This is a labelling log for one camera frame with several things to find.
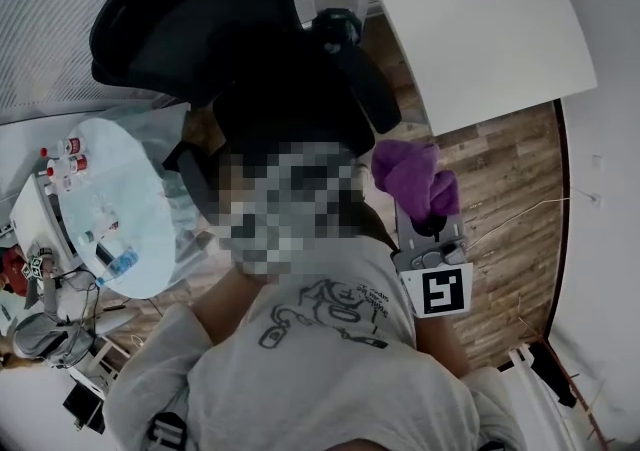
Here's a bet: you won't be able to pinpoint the purple cloth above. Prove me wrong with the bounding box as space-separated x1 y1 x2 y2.
370 138 461 220

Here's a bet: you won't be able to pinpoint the white floor stand base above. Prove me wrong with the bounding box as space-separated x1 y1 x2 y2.
92 311 139 338

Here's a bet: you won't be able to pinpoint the black strap buckle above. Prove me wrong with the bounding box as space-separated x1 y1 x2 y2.
147 411 189 451

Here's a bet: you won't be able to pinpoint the white window blinds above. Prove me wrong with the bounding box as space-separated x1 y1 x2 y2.
0 0 361 115

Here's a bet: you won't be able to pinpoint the round light blue table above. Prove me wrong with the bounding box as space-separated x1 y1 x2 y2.
49 106 194 300

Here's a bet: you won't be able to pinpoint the small bottle grey cap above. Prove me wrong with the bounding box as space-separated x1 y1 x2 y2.
79 218 121 246

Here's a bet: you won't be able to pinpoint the person's left forearm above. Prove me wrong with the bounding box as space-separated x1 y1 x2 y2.
192 271 271 345

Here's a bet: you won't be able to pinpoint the thin white floor cable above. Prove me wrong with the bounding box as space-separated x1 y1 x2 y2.
467 196 571 248

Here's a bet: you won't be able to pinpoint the person's right forearm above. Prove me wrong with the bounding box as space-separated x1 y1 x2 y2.
417 313 471 381

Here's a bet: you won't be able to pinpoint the white metal rack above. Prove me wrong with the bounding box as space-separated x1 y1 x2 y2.
509 343 569 451

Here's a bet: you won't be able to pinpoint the red broom stick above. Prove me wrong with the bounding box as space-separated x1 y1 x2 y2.
517 316 601 440

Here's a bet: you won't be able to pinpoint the white side cabinet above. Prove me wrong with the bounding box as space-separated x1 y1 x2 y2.
9 173 84 273

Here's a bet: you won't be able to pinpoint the blue water bottle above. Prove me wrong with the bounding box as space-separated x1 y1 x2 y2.
94 246 139 288

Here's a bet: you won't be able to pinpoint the black mesh office chair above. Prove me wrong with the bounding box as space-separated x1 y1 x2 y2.
89 0 402 228

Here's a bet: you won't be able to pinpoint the white square table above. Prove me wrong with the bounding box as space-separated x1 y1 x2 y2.
352 0 599 138

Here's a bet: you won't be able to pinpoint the black dustpan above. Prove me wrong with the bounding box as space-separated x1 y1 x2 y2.
529 341 577 408

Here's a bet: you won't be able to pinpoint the person's grey t-shirt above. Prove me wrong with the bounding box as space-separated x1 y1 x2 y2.
102 233 511 451

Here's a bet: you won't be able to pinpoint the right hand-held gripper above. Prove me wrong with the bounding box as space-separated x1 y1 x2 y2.
390 198 474 320

